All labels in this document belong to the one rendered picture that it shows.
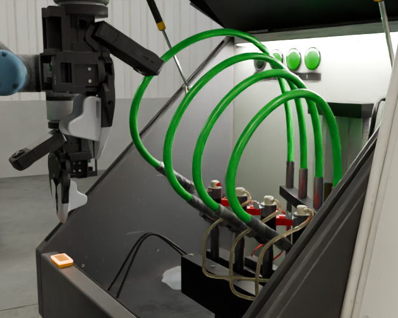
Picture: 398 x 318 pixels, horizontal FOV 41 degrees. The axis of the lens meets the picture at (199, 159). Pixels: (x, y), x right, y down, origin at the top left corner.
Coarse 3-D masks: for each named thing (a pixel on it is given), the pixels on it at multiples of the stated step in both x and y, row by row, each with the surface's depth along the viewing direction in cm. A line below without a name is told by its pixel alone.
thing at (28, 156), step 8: (48, 136) 107; (56, 136) 106; (32, 144) 107; (40, 144) 105; (48, 144) 105; (56, 144) 106; (16, 152) 104; (24, 152) 104; (32, 152) 104; (40, 152) 105; (48, 152) 106; (16, 160) 102; (24, 160) 103; (32, 160) 104; (16, 168) 103; (24, 168) 103
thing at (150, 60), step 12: (96, 24) 74; (108, 24) 73; (96, 36) 72; (108, 36) 73; (120, 36) 74; (108, 48) 75; (120, 48) 74; (132, 48) 75; (144, 48) 76; (132, 60) 76; (144, 60) 76; (156, 60) 77; (144, 72) 78; (156, 72) 77
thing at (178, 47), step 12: (192, 36) 97; (204, 36) 98; (216, 36) 100; (240, 36) 103; (252, 36) 104; (180, 48) 96; (264, 48) 106; (168, 60) 95; (144, 84) 93; (132, 108) 92; (288, 108) 112; (132, 120) 92; (288, 120) 113; (132, 132) 93; (288, 132) 113; (288, 144) 114; (144, 156) 95; (288, 156) 114
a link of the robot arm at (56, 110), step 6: (48, 102) 106; (54, 102) 105; (60, 102) 104; (66, 102) 105; (72, 102) 105; (48, 108) 106; (54, 108) 105; (60, 108) 105; (66, 108) 105; (72, 108) 105; (48, 114) 106; (54, 114) 105; (60, 114) 105; (66, 114) 105; (54, 120) 105; (60, 120) 105
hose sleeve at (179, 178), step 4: (160, 164) 96; (156, 168) 97; (160, 168) 97; (160, 172) 97; (164, 172) 97; (176, 172) 99; (176, 176) 99; (180, 176) 99; (180, 180) 99; (184, 180) 100; (188, 180) 101; (180, 184) 100; (184, 184) 100; (188, 184) 100; (184, 188) 101
